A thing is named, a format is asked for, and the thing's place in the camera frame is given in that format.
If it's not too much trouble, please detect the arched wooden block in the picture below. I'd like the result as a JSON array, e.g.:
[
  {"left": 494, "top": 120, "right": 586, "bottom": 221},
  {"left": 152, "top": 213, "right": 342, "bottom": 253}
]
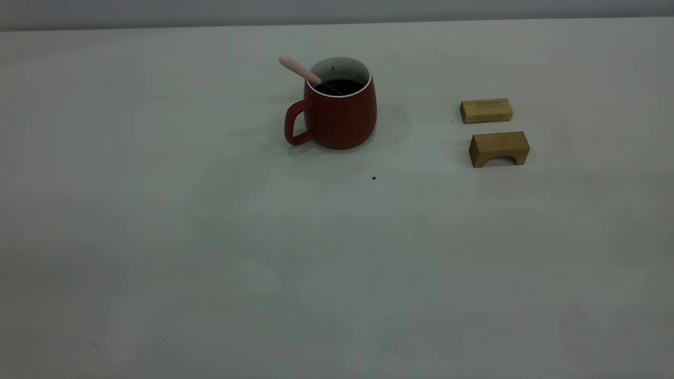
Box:
[{"left": 469, "top": 131, "right": 531, "bottom": 168}]

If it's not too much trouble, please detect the rectangular wooden block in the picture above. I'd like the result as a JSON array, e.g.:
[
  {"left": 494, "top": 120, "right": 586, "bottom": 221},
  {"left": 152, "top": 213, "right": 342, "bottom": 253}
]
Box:
[{"left": 460, "top": 98, "right": 513, "bottom": 125}]

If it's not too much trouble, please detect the dark coffee liquid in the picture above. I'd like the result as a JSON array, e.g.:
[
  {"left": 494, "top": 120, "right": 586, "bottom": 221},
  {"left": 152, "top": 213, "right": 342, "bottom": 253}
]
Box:
[{"left": 315, "top": 79, "right": 365, "bottom": 97}]

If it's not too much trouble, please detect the red ceramic mug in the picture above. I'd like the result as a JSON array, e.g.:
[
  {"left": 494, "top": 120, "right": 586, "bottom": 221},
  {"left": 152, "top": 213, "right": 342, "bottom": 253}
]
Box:
[{"left": 284, "top": 56, "right": 378, "bottom": 150}]

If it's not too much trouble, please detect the pink handled metal spoon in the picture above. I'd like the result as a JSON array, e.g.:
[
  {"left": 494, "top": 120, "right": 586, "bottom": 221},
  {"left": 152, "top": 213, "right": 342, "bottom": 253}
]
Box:
[{"left": 279, "top": 55, "right": 343, "bottom": 96}]

